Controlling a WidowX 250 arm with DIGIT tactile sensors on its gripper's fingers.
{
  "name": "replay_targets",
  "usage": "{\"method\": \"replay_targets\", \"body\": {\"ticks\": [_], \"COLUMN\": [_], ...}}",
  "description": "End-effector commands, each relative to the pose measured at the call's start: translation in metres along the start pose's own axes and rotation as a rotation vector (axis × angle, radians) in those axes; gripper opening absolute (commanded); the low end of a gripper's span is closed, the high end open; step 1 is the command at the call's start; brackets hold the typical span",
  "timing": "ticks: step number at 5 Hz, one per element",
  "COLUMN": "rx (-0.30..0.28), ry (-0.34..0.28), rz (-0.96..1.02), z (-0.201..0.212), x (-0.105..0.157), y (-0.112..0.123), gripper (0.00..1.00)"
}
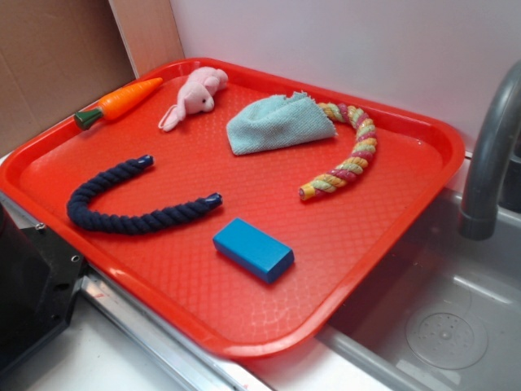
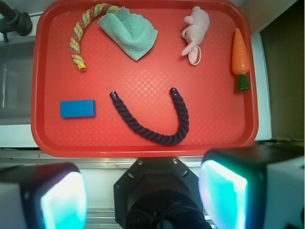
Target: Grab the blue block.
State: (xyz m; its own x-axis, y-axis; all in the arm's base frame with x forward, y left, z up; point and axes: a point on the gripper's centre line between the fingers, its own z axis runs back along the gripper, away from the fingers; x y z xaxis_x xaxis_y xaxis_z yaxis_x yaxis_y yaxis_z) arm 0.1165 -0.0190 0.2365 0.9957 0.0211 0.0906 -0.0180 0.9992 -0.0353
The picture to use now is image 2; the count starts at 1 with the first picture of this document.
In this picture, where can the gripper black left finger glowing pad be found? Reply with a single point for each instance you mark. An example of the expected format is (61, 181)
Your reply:
(52, 196)

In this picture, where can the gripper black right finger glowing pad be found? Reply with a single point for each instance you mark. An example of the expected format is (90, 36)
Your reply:
(254, 187)

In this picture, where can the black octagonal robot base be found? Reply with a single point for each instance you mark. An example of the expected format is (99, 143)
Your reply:
(158, 193)

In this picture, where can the blue rectangular block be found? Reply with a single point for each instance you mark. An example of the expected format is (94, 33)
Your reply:
(78, 109)

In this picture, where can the orange toy carrot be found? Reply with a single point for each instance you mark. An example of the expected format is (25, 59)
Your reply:
(240, 61)

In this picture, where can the red plastic tray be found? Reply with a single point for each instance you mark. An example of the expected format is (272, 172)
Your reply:
(219, 114)

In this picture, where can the pink plush bunny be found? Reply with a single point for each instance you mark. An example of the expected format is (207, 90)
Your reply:
(197, 26)

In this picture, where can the teal folded cloth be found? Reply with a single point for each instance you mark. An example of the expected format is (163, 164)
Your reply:
(133, 33)

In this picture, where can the black clamp knob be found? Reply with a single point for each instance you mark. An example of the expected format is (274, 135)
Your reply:
(14, 21)

